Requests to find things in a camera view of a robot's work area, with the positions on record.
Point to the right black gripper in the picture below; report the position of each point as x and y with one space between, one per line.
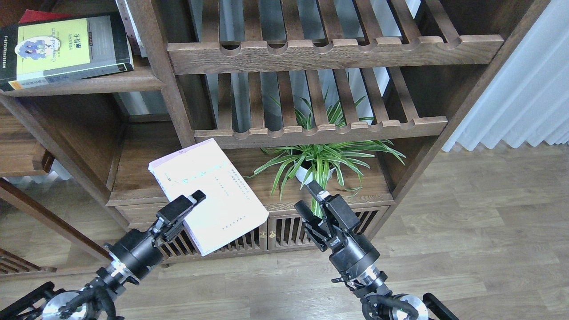
352 254

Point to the black and green book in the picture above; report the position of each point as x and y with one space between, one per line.
56 51

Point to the red paperback book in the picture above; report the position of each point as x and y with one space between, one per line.
36 16

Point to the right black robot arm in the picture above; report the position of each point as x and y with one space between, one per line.
379 303

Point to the white plant pot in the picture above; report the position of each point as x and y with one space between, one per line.
305 178

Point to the upright white book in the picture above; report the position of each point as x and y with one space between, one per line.
133 35

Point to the white and lilac book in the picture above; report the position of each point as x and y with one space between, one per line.
230 208

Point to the white curtain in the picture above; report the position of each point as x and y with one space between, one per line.
528 100

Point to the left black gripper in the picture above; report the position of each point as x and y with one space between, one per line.
137 253

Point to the dark wooden bookshelf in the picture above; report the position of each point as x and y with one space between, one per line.
270 73

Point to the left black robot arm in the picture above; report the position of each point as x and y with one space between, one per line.
86 304

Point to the green spider plant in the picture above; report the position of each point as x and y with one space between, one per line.
289 158

